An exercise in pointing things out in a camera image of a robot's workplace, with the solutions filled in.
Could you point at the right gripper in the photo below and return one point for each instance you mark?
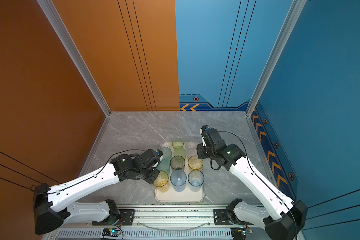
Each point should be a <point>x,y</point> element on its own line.
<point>199,149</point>

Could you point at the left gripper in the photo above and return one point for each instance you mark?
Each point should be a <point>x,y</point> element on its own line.
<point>152,180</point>

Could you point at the teal textured tumbler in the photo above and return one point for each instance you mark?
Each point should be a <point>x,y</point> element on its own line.
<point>164,166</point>
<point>167,154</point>

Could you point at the clear stemmed glass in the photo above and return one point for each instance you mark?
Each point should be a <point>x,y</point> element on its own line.
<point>191,144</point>

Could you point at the yellow tumbler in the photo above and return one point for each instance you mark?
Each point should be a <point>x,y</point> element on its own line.
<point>195,163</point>

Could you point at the amber tall tumbler back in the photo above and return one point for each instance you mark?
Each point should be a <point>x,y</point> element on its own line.
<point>161,182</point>

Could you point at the light green dotted cup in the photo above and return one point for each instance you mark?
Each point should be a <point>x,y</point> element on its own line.
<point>180,152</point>

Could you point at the dark smoky tumbler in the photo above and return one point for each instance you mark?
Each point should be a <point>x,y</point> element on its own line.
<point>177,163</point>

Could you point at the small green faceted glass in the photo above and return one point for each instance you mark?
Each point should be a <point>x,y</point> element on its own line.
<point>177,143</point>

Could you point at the light blue clear tumbler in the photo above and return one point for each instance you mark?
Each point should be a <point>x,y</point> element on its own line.
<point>196,180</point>

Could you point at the grey-blue frosted tumbler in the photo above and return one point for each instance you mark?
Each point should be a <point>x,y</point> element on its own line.
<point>178,180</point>

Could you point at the small clear faceted glass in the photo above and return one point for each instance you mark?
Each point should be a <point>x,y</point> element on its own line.
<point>166,144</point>

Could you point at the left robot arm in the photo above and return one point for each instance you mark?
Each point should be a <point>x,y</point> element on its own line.
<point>58,205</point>

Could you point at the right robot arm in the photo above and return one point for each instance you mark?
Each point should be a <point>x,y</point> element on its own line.
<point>281,217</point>

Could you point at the white rectangular tray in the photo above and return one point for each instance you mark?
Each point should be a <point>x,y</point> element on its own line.
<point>186,196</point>

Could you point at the left green circuit board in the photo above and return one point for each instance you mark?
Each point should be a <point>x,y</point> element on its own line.
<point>112,234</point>

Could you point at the green circuit board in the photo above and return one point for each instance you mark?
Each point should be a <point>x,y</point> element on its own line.
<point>240,233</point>
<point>112,234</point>

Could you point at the right green circuit board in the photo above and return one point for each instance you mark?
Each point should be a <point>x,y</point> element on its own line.
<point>240,233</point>

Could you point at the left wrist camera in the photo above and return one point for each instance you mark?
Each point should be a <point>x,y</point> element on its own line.
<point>159,153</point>

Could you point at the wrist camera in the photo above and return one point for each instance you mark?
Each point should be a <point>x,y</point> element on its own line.
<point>203,130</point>
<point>159,153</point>

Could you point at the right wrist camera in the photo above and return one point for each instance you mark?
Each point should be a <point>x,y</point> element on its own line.
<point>203,130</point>

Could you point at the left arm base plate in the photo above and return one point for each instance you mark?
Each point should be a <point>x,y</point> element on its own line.
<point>124,217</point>

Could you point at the aluminium front rail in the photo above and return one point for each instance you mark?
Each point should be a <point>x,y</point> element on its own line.
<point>159,223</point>

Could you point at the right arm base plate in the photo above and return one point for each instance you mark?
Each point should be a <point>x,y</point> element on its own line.
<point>225,217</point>

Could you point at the right aluminium corner post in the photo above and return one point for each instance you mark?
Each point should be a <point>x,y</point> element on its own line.
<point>283,36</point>

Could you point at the aluminium corner post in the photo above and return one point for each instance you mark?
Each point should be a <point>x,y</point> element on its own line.
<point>283,36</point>
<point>62,32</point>

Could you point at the left aluminium corner post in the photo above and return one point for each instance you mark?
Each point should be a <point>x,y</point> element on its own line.
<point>62,32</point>

